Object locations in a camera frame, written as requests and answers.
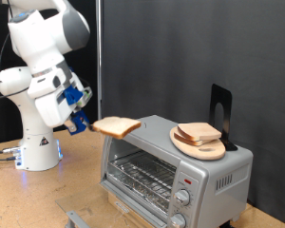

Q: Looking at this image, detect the black metal bookend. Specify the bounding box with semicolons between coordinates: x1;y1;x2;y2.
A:
209;84;239;152

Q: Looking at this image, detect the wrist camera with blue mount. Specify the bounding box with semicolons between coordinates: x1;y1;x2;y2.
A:
62;85;94;109

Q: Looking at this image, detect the tan bread slice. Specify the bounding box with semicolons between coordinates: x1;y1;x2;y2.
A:
177;122;223;143

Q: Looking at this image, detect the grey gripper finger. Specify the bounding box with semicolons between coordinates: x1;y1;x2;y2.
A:
64;118;78;134

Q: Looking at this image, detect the silver toaster oven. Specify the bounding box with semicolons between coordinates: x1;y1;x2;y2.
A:
99;114;255;228

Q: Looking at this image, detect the round wooden board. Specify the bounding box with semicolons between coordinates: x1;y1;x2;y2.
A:
169;126;227;161

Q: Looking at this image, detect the glass oven door with handle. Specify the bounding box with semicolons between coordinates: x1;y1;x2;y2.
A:
55;180;169;228

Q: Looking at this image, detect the silver oven knob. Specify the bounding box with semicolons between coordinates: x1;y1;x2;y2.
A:
174;189;192;207
169;213;187;228

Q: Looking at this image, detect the white bread slice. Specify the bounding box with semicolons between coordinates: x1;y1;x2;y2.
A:
91;116;143;141
173;132;213;147

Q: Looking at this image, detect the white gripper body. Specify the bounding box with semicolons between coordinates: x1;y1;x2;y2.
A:
34;73;86;129

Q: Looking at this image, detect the vertical metal pole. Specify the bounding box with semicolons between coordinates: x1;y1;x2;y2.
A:
96;0;104;122

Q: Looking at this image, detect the blue block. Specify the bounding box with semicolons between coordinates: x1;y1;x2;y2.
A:
66;109;90;137

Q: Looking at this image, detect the wire oven rack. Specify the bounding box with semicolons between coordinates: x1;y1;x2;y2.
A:
107;151;177;212

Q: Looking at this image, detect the grey plug base cable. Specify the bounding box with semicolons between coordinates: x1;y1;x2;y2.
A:
0;145;22;155

